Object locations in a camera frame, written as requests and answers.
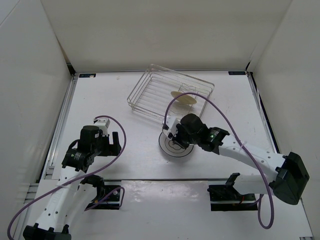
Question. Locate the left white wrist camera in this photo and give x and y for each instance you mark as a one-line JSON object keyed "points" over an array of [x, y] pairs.
{"points": [[103, 124]]}

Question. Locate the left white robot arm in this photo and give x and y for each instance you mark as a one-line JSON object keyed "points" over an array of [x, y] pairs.
{"points": [[76, 188]]}

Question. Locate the aluminium table rail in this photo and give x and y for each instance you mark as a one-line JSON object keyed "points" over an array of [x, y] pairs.
{"points": [[52, 154]]}

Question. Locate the silver wire dish rack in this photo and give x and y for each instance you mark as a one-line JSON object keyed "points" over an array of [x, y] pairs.
{"points": [[153, 91]]}

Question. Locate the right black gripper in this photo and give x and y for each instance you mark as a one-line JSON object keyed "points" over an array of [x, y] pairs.
{"points": [[180, 128]]}

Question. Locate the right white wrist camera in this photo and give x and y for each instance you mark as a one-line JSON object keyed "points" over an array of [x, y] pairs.
{"points": [[169, 128]]}

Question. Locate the beige plate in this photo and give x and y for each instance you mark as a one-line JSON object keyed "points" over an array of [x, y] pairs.
{"points": [[183, 99]]}

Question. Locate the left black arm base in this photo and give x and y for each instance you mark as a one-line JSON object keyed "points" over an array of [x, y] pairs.
{"points": [[109, 197]]}

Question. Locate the blue corner sticker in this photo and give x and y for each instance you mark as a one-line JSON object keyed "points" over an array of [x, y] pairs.
{"points": [[236, 73], [87, 75]]}

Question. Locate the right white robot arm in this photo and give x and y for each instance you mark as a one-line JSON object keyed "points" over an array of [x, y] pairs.
{"points": [[284, 176]]}

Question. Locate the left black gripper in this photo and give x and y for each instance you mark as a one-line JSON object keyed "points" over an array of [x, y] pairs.
{"points": [[109, 149]]}

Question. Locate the left blue corner sticker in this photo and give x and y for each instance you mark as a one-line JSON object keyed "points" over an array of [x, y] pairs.
{"points": [[87, 75]]}

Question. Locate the white plate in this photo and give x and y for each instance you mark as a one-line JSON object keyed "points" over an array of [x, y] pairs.
{"points": [[172, 149]]}

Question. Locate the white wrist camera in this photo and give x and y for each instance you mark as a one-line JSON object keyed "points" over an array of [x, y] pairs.
{"points": [[103, 124], [169, 128]]}

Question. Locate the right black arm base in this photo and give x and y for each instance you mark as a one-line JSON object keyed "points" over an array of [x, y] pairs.
{"points": [[225, 198]]}

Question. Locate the right blue corner sticker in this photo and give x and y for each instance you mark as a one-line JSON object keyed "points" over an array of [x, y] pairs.
{"points": [[236, 73]]}

